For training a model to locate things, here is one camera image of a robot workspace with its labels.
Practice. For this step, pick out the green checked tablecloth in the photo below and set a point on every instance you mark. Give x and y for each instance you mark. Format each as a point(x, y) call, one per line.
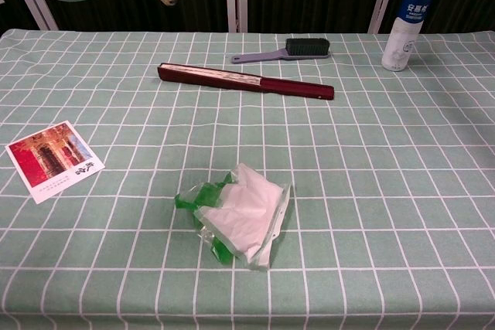
point(116, 268)

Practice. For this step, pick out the grey brush black bristles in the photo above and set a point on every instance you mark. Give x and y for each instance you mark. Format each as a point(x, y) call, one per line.
point(263, 55)

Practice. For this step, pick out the dark red folded fan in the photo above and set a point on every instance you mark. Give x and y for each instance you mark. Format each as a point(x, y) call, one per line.
point(216, 75)

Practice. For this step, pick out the white bottle blue cap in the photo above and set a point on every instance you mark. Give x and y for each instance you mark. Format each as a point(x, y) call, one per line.
point(402, 32)

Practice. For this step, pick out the clear bag white green contents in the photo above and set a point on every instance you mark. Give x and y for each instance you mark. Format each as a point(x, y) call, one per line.
point(247, 210)

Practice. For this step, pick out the red picture postcard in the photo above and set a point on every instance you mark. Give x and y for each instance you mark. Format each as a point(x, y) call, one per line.
point(54, 162)

